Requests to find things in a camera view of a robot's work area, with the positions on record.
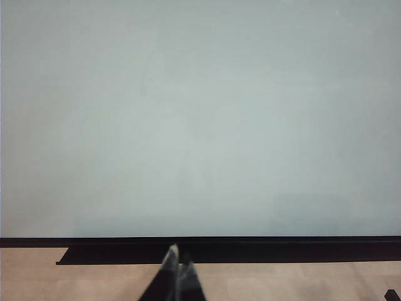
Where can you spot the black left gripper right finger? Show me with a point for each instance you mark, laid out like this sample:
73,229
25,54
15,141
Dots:
189,282

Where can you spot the white glass whiteboard black frame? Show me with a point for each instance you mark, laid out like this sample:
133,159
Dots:
200,119

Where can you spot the small black floor object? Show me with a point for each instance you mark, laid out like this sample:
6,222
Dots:
393,295

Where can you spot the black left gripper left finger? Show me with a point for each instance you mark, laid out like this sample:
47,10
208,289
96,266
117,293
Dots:
163,280

